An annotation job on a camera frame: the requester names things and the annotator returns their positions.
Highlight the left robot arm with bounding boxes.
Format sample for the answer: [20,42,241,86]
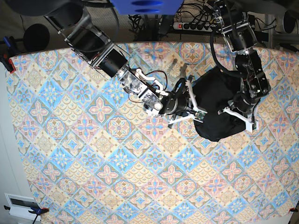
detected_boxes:
[212,0,299,116]

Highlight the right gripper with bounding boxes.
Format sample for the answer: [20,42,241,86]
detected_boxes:
[163,92,192,116]

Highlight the black t-shirt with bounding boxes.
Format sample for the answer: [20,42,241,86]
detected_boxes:
[192,67,245,142]

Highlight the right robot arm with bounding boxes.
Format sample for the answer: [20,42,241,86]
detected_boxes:
[6,0,199,116]

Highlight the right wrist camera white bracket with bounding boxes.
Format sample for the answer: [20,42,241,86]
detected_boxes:
[168,75,207,128]

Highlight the white wall outlet box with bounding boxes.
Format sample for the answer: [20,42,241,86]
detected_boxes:
[5,193,38,221]

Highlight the round black speaker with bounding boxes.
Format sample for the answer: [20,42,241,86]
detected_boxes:
[23,23,50,52]

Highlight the patterned tablecloth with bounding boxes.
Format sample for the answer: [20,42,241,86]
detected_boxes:
[6,48,299,224]

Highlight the white power strip red switch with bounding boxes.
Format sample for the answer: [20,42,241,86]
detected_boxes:
[173,22,214,32]

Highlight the tangled black cables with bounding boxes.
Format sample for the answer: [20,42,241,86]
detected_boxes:
[127,13,175,42]

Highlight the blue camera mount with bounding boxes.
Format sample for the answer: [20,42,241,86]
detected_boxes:
[110,0,184,15]

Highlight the blue table clamp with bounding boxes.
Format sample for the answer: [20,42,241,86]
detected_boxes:
[0,36,16,74]

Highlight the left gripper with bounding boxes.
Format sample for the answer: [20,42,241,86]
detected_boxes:
[230,92,258,116]

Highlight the black orange bottom clamp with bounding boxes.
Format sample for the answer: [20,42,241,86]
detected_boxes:
[3,205,49,224]

